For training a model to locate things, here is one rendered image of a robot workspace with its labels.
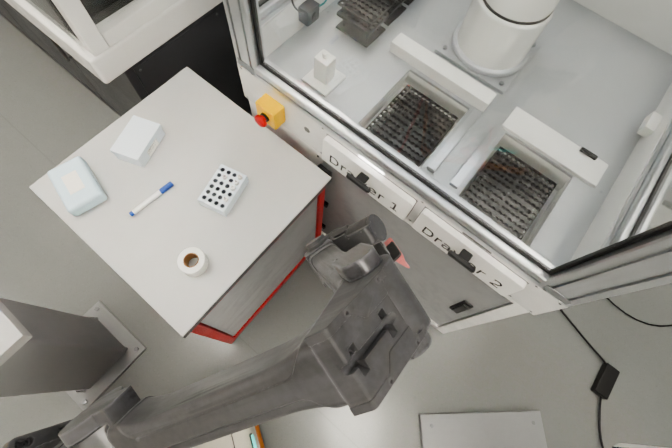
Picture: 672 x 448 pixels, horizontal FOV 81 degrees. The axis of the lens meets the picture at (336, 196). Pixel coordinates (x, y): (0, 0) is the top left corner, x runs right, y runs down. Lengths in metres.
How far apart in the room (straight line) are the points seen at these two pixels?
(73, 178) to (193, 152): 0.32
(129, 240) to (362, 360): 0.94
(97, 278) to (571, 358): 2.12
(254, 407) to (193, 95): 1.11
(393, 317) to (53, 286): 1.90
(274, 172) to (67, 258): 1.24
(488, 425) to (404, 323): 1.58
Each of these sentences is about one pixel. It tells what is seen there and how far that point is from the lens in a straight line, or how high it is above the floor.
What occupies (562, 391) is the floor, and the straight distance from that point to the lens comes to 2.12.
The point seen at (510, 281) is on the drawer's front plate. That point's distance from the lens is 1.03.
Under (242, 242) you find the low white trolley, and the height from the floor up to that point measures 0.76.
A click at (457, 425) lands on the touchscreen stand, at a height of 0.03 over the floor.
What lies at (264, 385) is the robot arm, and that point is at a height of 1.43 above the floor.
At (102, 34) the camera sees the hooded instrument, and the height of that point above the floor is 0.95.
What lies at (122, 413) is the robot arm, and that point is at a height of 1.29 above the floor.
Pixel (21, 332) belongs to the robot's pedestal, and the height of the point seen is 0.76.
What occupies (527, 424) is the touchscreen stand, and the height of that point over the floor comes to 0.03.
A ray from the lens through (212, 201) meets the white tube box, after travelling 1.13.
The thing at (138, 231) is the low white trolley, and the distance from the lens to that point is 1.20.
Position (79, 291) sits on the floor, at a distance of 2.10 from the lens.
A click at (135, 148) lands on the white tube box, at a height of 0.81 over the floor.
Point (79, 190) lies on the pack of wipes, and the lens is 1.27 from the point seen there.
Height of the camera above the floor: 1.82
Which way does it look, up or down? 66 degrees down
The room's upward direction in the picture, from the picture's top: 9 degrees clockwise
